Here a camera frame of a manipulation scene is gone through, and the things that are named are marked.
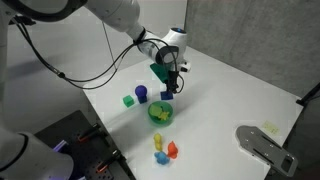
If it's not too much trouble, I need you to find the blue animal toy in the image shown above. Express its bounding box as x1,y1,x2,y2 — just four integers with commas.
153,151,171,166

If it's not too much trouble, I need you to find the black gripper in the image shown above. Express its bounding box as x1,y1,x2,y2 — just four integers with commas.
166,68,181,94

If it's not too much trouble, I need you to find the black perforated breadboard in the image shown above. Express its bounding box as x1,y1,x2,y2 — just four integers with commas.
34,109,136,180

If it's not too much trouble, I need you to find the yellow animal toy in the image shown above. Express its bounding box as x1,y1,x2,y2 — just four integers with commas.
152,132,164,152

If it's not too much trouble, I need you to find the yellow sticky note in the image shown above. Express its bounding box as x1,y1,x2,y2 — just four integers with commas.
261,120,280,136

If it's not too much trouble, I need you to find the grey metal mounting plate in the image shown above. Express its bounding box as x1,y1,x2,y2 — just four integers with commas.
235,125,298,178

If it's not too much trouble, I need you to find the yellow star-shaped toy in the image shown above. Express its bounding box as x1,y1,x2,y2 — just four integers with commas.
157,110,171,121

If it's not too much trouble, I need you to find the black stand leg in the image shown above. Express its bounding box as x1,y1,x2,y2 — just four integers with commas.
295,82,320,108

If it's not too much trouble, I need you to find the green bowl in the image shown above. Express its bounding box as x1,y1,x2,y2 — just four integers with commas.
147,100,175,127

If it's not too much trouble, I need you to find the blue cylinder block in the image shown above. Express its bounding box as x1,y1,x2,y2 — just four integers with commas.
134,84,148,98

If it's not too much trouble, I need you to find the orange-handled black clamp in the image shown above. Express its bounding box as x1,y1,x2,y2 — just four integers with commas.
96,149,122,174
77,123,103,142

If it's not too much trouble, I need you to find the lime green cube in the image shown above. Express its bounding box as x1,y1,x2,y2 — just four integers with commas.
148,104,162,116

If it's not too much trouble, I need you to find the thin black hanging cable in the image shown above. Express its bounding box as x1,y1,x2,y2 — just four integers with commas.
101,20,118,72

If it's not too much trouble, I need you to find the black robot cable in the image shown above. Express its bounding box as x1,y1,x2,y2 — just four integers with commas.
13,16,185,94

